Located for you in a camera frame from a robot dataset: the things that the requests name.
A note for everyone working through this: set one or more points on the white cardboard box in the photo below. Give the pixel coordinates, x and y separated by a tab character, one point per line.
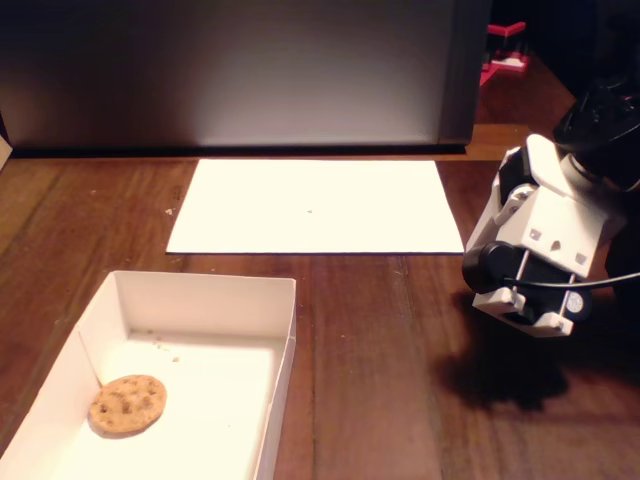
210	400

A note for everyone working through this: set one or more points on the large dark grey box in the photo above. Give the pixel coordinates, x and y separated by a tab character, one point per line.
225	75

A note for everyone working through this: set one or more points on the red white plastic object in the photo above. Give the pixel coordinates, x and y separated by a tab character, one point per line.
507	64

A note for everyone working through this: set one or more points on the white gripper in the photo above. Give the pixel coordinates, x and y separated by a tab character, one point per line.
546	276

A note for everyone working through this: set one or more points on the round chocolate chip cookie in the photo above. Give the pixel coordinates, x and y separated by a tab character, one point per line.
127	405

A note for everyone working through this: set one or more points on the black round wrist camera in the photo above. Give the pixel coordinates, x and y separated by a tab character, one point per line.
490	266

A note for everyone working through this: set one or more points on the white card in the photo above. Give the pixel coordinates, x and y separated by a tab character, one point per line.
4	145

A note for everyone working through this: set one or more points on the white paper sheet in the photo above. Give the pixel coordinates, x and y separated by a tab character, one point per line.
320	225

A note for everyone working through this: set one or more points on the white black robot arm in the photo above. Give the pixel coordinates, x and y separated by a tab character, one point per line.
545	162

